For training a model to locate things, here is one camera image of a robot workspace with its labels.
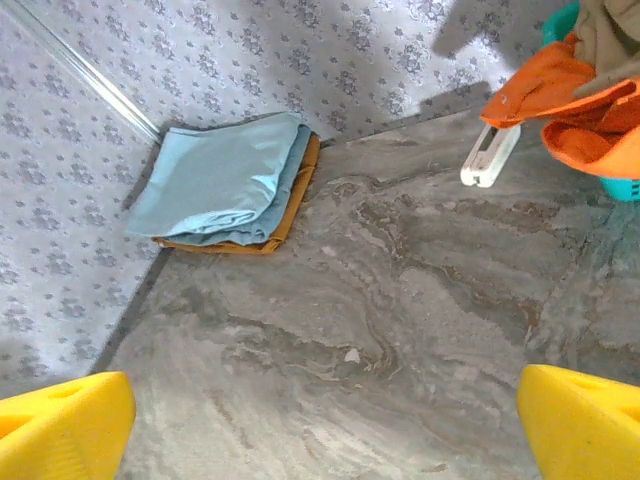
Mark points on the crumpled orange trousers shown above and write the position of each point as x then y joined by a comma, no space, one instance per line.
540,90

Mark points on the white plastic clip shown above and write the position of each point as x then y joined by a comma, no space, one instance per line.
487,162

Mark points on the aluminium corner post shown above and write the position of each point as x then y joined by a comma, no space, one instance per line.
100,85

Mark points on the light blue trousers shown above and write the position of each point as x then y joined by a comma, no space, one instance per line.
215,170

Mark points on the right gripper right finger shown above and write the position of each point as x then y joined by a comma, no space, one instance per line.
585,430

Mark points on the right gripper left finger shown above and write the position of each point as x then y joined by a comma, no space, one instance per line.
65,435

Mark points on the crumpled khaki trousers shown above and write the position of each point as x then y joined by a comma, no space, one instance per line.
615,40

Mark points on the folded brown trousers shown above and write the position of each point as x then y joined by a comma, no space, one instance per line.
300,185

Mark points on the teal plastic basket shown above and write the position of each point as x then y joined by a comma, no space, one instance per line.
622,189

